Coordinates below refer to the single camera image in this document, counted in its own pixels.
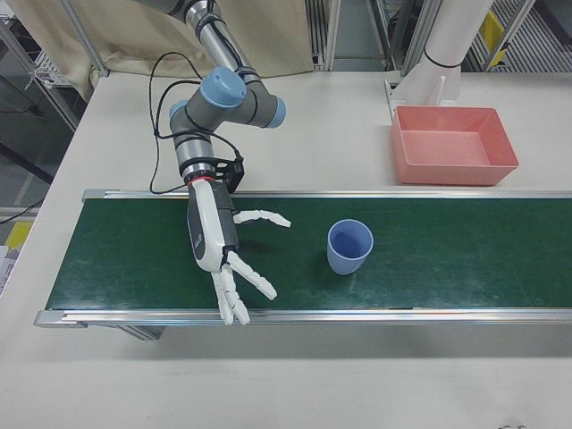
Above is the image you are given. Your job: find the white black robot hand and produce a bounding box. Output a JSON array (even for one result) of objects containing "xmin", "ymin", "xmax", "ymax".
[{"xmin": 185, "ymin": 176, "xmax": 292, "ymax": 326}]

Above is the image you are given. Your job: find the blue plastic cup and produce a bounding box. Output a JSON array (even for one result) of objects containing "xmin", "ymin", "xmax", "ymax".
[{"xmin": 326, "ymin": 218, "xmax": 374, "ymax": 276}]

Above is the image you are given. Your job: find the pink plastic box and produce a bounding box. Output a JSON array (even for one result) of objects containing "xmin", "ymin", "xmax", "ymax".
[{"xmin": 389, "ymin": 105, "xmax": 520, "ymax": 187}]

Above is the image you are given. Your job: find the beige fabric curtain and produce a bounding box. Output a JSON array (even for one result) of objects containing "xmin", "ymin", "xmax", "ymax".
[{"xmin": 6, "ymin": 0, "xmax": 314, "ymax": 102}]

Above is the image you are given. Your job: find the yellow black sign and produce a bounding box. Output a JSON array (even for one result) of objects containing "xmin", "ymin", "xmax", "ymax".
[{"xmin": 480, "ymin": 11, "xmax": 510, "ymax": 71}]

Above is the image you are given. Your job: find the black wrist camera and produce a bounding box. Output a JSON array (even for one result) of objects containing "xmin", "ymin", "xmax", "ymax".
[{"xmin": 214, "ymin": 156, "xmax": 246, "ymax": 194}]

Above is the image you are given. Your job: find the black camera cable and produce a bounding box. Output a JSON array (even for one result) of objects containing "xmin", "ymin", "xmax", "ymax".
[{"xmin": 148, "ymin": 52, "xmax": 245, "ymax": 196}]

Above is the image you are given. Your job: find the green conveyor belt aluminium frame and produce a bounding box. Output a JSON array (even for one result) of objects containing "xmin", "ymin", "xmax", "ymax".
[{"xmin": 34, "ymin": 188, "xmax": 572, "ymax": 343}]

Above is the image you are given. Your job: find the aluminium frame post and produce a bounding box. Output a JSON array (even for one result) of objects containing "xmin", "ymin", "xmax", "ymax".
[{"xmin": 64, "ymin": 0, "xmax": 111, "ymax": 80}]

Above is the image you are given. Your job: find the white wire shelf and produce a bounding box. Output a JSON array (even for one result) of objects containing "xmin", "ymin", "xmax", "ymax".
[{"xmin": 30, "ymin": 48, "xmax": 63, "ymax": 86}]

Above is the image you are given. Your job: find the white column with bracket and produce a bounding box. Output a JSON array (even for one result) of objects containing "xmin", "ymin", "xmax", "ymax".
[{"xmin": 383, "ymin": 0, "xmax": 492, "ymax": 113}]

